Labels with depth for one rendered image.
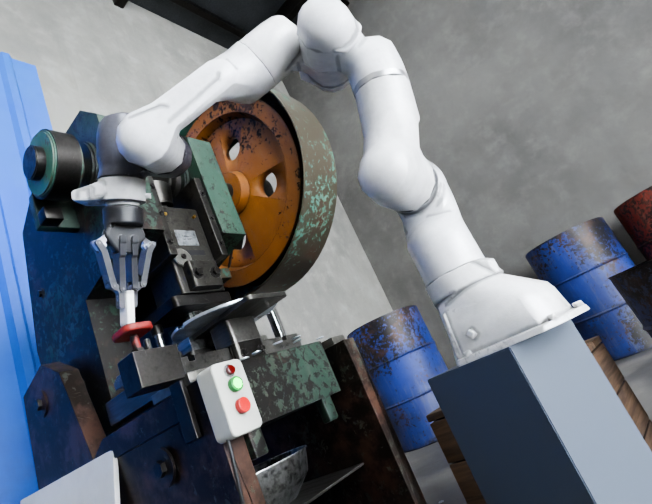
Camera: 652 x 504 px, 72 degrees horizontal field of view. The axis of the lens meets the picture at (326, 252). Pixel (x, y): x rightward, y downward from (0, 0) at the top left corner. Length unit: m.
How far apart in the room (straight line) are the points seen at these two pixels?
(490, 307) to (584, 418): 0.19
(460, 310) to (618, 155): 3.52
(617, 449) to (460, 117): 3.98
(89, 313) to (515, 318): 1.11
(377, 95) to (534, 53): 3.71
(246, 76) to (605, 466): 0.85
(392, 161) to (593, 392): 0.46
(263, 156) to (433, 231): 1.02
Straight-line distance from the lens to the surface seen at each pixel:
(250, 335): 1.20
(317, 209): 1.50
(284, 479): 1.18
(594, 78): 4.37
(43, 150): 1.39
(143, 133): 0.86
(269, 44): 0.96
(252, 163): 1.72
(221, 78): 0.90
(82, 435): 1.36
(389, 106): 0.86
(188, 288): 1.28
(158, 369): 0.92
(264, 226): 1.65
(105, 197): 0.96
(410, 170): 0.76
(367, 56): 0.92
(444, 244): 0.77
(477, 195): 4.35
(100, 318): 1.43
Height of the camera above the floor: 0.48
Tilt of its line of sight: 17 degrees up
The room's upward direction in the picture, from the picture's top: 24 degrees counter-clockwise
